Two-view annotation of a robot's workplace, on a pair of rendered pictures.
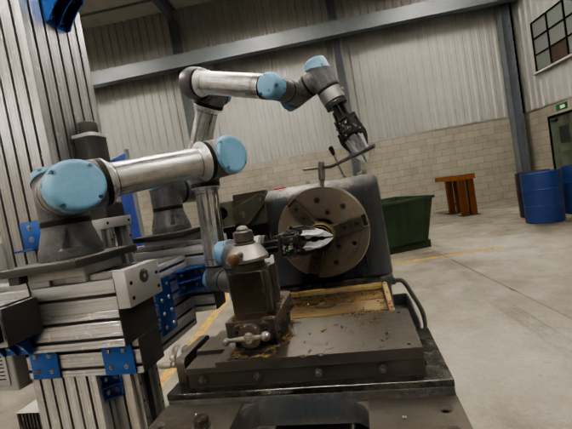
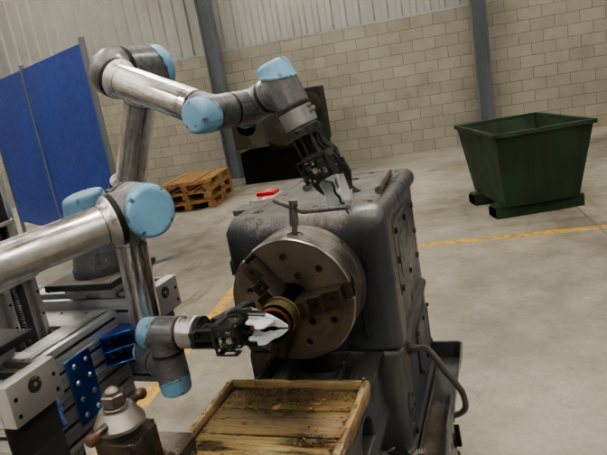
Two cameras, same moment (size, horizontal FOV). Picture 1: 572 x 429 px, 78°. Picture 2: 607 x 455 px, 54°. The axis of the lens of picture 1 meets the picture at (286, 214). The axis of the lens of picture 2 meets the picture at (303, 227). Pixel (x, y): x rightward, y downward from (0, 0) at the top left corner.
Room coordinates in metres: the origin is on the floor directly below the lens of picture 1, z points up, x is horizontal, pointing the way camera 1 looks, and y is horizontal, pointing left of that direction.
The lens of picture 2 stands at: (-0.14, -0.37, 1.58)
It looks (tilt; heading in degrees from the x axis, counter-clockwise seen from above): 14 degrees down; 8
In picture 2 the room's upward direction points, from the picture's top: 10 degrees counter-clockwise
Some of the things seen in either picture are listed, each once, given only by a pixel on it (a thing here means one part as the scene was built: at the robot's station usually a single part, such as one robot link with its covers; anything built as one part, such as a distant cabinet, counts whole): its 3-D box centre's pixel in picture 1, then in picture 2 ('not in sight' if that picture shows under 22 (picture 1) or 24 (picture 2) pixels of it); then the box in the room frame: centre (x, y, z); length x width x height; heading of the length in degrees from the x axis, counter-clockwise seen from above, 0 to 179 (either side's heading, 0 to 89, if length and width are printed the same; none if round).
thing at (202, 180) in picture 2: not in sight; (198, 190); (9.01, 2.57, 0.22); 1.25 x 0.86 x 0.44; 178
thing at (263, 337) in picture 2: (317, 244); (266, 338); (1.03, -0.08, 1.07); 0.09 x 0.06 x 0.03; 77
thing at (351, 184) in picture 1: (328, 224); (334, 251); (1.64, -0.19, 1.06); 0.59 x 0.48 x 0.39; 168
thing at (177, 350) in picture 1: (174, 357); not in sight; (0.68, 0.26, 0.95); 0.07 x 0.04 x 0.04; 78
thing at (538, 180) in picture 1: (541, 197); not in sight; (6.21, -4.53, 0.44); 0.59 x 0.59 x 0.88
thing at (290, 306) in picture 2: (320, 237); (278, 318); (1.10, -0.09, 1.08); 0.09 x 0.09 x 0.09; 78
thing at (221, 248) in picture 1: (233, 252); (163, 333); (1.09, 0.18, 1.08); 0.11 x 0.08 x 0.09; 77
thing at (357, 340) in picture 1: (295, 348); not in sight; (0.63, 0.02, 0.95); 0.43 x 0.17 x 0.05; 78
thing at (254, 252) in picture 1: (246, 252); (117, 415); (0.64, 0.08, 1.13); 0.08 x 0.08 x 0.03
